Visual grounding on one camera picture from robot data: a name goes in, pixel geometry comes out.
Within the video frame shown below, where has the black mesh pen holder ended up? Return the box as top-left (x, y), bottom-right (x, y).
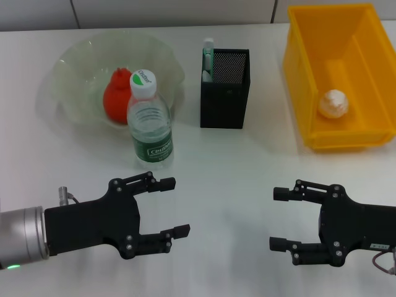
top-left (200, 48), bottom-right (251, 129)

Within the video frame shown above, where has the red-orange fruit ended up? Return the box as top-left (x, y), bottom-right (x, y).
top-left (103, 67), bottom-right (134, 125)

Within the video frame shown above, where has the translucent wavy glass fruit plate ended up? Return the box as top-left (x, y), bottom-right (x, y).
top-left (46, 30), bottom-right (186, 129)

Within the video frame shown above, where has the green utility knife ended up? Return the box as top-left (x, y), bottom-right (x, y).
top-left (202, 37), bottom-right (216, 82)

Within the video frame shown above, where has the grey right arm cable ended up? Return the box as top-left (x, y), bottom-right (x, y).
top-left (372, 247), bottom-right (396, 277)

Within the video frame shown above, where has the yellow plastic storage bin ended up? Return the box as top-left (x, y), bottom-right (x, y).
top-left (283, 3), bottom-right (396, 152)

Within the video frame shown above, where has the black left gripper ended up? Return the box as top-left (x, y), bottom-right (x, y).
top-left (44, 171), bottom-right (191, 260)

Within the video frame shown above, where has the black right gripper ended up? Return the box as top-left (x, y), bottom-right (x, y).
top-left (269, 179), bottom-right (396, 267)

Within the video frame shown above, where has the clear water bottle green label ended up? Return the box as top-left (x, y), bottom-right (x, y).
top-left (126, 69), bottom-right (174, 170)

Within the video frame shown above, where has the white paper ball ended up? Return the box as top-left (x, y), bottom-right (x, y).
top-left (318, 89), bottom-right (350, 119)

